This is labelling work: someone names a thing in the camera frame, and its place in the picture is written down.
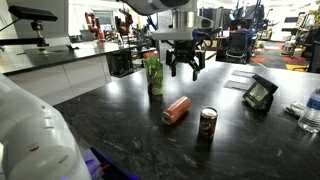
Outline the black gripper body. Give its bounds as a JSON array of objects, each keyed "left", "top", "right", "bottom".
[{"left": 170, "top": 39, "right": 201, "bottom": 66}]

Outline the orange energy drink can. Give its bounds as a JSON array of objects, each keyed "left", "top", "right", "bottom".
[{"left": 161, "top": 95, "right": 193, "bottom": 126}]

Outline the black soda can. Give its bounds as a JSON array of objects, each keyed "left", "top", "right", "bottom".
[{"left": 198, "top": 106, "right": 219, "bottom": 139}]

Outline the green snack bag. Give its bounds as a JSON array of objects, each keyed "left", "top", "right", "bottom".
[{"left": 142, "top": 57, "right": 165, "bottom": 96}]

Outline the white whiteboard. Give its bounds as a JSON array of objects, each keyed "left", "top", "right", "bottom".
[{"left": 156, "top": 9, "right": 174, "bottom": 63}]

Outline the black mesh office chair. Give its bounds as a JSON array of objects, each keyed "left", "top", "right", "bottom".
[{"left": 225, "top": 31, "right": 252, "bottom": 64}]

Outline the seated person in blue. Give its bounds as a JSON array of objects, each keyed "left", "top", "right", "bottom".
[{"left": 234, "top": 19, "right": 257, "bottom": 37}]

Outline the small black display stand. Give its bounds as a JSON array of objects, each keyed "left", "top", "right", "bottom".
[{"left": 242, "top": 73, "right": 279, "bottom": 113}]

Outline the crumpled clear plastic wrapper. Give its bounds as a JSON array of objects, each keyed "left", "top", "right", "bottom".
[{"left": 285, "top": 101, "right": 306, "bottom": 118}]

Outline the clear plastic water bottle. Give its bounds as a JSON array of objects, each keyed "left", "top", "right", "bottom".
[{"left": 297, "top": 87, "right": 320, "bottom": 134}]

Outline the white cabinet counter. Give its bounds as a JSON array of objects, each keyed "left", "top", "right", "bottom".
[{"left": 0, "top": 41, "right": 141, "bottom": 107}]

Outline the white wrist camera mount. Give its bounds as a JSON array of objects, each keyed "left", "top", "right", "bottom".
[{"left": 151, "top": 28, "right": 214, "bottom": 42}]

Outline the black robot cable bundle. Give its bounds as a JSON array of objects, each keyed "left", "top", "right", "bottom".
[{"left": 199, "top": 30, "right": 215, "bottom": 48}]

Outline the black camera on stand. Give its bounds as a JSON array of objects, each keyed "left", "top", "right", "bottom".
[{"left": 8, "top": 5, "right": 58, "bottom": 55}]

